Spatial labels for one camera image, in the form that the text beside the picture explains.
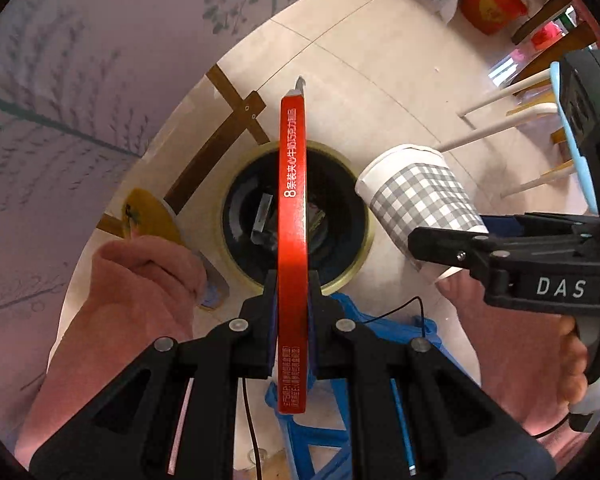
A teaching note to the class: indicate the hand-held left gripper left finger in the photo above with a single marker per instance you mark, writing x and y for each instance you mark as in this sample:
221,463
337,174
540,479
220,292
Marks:
260,320

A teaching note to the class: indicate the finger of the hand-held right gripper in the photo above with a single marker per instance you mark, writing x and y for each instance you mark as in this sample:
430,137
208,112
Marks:
540,225
450,247

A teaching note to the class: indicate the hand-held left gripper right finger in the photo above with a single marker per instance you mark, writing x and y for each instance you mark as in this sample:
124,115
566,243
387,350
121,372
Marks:
325,330

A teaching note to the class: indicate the grey checkered paper cup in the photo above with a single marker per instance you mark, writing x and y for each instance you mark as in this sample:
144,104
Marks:
415,195

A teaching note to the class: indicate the red box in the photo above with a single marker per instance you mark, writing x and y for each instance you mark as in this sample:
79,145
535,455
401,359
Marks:
292,210

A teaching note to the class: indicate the yellow rimmed black trash bin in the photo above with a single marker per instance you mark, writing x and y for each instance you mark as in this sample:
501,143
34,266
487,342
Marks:
342,185

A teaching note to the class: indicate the person's right hand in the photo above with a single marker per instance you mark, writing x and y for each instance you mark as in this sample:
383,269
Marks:
575,365

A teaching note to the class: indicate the white legged chair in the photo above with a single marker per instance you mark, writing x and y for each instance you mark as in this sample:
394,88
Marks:
485,132

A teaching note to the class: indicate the blue plastic stool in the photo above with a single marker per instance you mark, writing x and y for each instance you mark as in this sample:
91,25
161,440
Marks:
300,435

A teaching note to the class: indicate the person's pink trousers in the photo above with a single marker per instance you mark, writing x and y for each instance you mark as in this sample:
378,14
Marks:
130,310

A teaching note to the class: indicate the yellow slipper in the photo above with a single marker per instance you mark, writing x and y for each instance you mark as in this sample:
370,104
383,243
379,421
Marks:
150,215

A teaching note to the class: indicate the red plastic bucket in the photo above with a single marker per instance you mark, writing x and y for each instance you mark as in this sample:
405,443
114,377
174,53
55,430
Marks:
490,0

